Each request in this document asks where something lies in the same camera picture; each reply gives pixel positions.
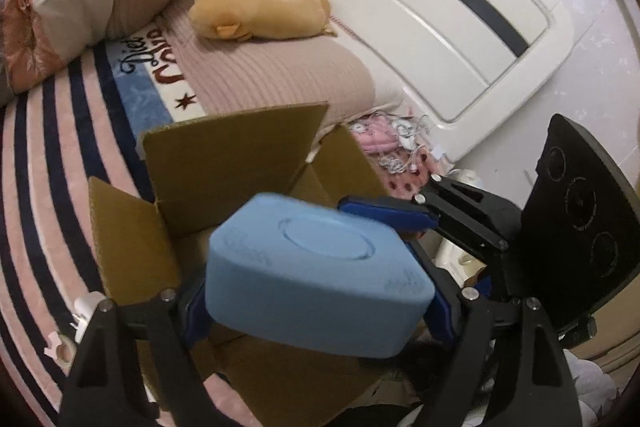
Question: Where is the light blue foam box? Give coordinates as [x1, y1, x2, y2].
[205, 193, 435, 359]

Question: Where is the pink ribbed pillow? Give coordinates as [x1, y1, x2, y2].
[155, 0, 410, 129]

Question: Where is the white bed headboard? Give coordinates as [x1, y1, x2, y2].
[330, 0, 574, 161]

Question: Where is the tan plush toy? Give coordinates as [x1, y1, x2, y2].
[188, 0, 335, 41]

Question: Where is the brown cardboard box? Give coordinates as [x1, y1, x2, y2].
[89, 104, 385, 426]

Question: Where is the striped plush blanket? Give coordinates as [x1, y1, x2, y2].
[1, 24, 252, 426]

